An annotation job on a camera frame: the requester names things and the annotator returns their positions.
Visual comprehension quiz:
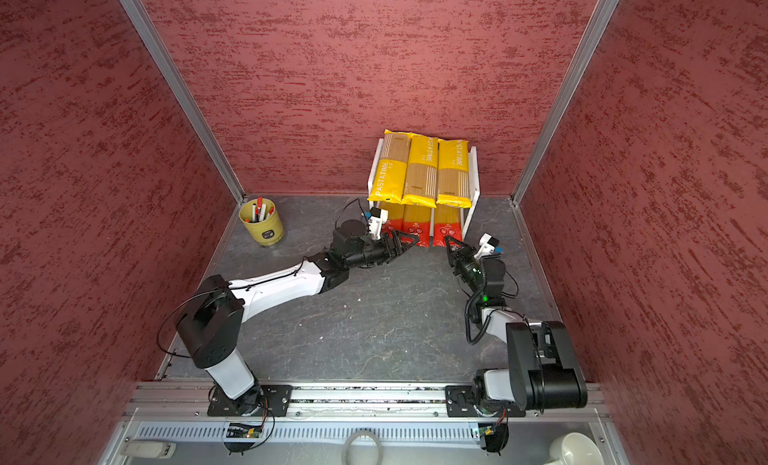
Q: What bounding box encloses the yellow pasta bag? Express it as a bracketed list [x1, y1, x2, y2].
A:
[402, 133, 438, 208]
[368, 130, 412, 204]
[436, 139, 471, 209]

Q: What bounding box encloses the white remote box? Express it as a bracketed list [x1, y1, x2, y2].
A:
[121, 441, 177, 460]

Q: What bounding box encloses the white cable loop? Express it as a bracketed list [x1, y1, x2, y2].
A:
[341, 428, 384, 465]

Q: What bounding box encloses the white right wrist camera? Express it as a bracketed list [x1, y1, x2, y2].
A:
[474, 233, 500, 260]

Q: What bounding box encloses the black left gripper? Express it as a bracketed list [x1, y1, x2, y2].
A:
[347, 229, 420, 268]

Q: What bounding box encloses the white two-tier shelf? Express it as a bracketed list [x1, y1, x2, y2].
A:
[367, 137, 480, 233]

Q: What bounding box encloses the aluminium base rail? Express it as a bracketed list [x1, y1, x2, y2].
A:
[120, 380, 611, 446]

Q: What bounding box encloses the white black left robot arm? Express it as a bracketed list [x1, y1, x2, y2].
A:
[176, 220, 419, 416]

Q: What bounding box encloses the red pasta bag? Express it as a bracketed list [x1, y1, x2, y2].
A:
[402, 205, 432, 247]
[379, 201, 405, 231]
[433, 204, 463, 247]

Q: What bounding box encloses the yellow chopstick holder cup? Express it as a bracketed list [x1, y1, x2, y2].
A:
[238, 197, 285, 246]

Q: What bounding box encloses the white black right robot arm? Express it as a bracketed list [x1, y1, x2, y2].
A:
[444, 234, 588, 417]

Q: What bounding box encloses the white round object corner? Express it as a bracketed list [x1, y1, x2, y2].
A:
[545, 432, 605, 465]

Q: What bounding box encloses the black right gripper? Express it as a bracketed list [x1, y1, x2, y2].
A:
[445, 234, 483, 297]

